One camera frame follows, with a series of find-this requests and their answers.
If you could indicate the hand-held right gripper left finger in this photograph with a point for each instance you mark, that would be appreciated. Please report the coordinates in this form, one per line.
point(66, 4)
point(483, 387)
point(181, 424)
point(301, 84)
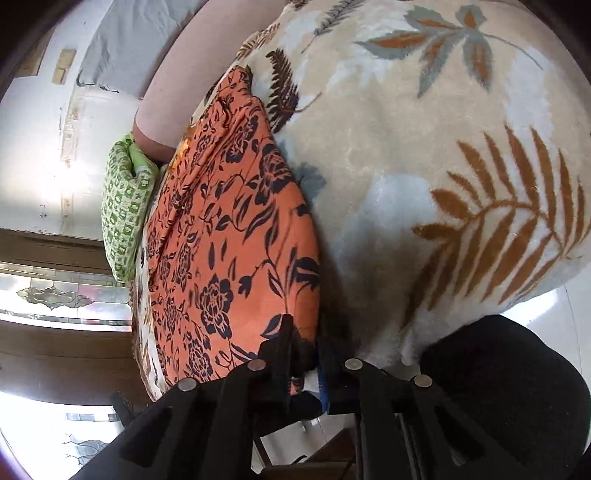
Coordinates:
point(280, 369)

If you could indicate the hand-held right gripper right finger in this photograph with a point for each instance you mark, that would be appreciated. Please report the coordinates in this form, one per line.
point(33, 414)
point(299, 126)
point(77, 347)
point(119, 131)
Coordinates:
point(328, 378)

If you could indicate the orange black floral garment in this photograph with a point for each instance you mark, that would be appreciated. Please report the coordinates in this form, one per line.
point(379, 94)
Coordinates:
point(231, 240)

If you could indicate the brown wooden furniture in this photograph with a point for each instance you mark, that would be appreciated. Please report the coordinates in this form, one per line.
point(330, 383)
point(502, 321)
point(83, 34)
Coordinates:
point(325, 454)

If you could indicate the black round chair seat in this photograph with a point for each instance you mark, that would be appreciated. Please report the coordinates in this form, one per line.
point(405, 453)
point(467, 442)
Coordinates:
point(503, 369)

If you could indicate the green checked pillow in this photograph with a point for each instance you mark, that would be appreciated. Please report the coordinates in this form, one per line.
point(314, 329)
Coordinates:
point(125, 203)

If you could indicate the wooden door with glass panels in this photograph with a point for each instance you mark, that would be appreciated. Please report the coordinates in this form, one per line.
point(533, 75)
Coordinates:
point(55, 332)

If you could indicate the beige leaf-print blanket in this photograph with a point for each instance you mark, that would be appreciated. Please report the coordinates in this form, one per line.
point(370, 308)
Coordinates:
point(415, 161)

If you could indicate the grey cloth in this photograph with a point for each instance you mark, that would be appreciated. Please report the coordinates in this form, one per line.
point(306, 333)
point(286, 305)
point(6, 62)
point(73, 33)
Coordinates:
point(124, 46)

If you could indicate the wall switch plate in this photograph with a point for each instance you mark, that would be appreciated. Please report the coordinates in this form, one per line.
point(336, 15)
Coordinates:
point(63, 65)

